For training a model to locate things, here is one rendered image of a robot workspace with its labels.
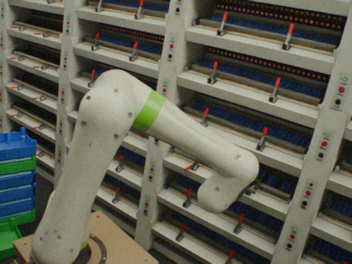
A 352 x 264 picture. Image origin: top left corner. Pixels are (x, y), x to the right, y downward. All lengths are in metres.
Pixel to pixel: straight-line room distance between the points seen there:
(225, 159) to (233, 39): 0.54
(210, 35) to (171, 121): 0.56
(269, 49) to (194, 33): 0.33
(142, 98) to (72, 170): 0.26
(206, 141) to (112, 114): 0.33
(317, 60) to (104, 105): 0.77
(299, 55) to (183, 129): 0.53
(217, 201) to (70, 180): 0.45
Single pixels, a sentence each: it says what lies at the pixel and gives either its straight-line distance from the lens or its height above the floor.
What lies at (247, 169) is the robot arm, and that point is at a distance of 0.99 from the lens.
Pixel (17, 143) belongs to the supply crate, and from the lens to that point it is 1.96.
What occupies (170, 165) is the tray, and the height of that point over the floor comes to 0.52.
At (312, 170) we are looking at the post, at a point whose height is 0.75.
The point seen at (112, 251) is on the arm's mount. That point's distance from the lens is 1.25.
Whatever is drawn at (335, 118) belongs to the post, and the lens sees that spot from 1.23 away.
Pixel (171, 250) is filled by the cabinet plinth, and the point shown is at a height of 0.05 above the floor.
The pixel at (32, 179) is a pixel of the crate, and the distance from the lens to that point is 1.89.
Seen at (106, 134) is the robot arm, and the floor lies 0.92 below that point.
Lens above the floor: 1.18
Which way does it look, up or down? 19 degrees down
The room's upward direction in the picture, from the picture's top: 10 degrees clockwise
